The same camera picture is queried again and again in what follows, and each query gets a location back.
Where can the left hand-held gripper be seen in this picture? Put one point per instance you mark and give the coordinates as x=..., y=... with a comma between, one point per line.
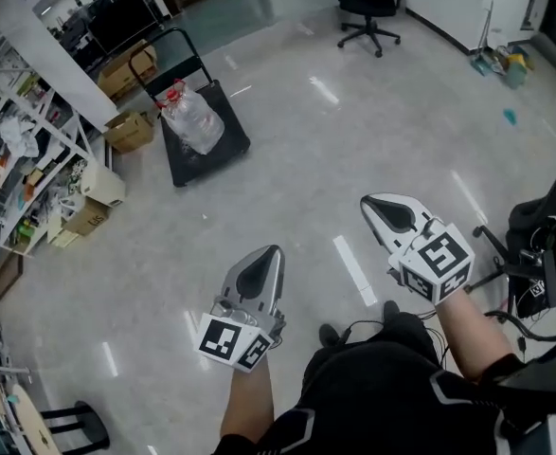
x=254, y=278

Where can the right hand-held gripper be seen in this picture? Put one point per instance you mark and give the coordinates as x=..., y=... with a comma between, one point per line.
x=400, y=216

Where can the black platform cart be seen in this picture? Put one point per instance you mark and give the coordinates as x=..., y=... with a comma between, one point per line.
x=197, y=171

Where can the clear water jug red cap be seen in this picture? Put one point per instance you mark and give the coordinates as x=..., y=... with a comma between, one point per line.
x=192, y=121

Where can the person's right forearm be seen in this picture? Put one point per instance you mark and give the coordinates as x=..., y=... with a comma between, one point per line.
x=471, y=334

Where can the person's left forearm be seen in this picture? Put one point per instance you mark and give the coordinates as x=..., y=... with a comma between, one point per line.
x=249, y=405

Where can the person's right black shoe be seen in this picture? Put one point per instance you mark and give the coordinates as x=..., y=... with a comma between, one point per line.
x=391, y=310

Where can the person's black shoe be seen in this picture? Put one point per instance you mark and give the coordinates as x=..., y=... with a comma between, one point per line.
x=329, y=335
x=391, y=310

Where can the person's left black shoe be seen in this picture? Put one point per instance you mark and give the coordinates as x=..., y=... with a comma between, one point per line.
x=329, y=335

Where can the black chair with electronics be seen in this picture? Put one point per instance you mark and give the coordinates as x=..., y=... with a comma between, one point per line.
x=528, y=216

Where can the small teal scrap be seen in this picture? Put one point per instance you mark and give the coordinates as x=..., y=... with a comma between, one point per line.
x=511, y=115

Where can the person's black clothing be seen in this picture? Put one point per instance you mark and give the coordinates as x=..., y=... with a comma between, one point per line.
x=377, y=396

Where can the printed cardboard box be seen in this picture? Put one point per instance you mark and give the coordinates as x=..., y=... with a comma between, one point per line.
x=88, y=220

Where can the broom with teal dustpan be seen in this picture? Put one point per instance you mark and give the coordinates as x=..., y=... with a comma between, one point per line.
x=482, y=60

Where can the beige plastic case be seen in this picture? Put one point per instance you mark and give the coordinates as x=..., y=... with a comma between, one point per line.
x=101, y=185

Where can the small open cardboard box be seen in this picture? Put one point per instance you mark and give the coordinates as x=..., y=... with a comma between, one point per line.
x=133, y=135

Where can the pile of yellow green items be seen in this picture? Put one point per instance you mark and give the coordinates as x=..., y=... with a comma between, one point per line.
x=515, y=67

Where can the white metal shelf rack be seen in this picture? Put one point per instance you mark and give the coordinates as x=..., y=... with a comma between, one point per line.
x=71, y=142

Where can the large open cardboard box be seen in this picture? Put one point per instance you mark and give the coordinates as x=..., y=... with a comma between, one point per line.
x=121, y=76

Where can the flat cardboard sheet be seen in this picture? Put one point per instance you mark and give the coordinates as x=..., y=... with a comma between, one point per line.
x=5, y=277

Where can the round wooden table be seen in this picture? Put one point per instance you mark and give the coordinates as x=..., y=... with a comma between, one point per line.
x=26, y=420

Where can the crumpled white cloth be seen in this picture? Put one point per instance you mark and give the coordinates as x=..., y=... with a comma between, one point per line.
x=19, y=135

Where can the black desk with screen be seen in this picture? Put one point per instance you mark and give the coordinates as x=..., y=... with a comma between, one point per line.
x=121, y=22

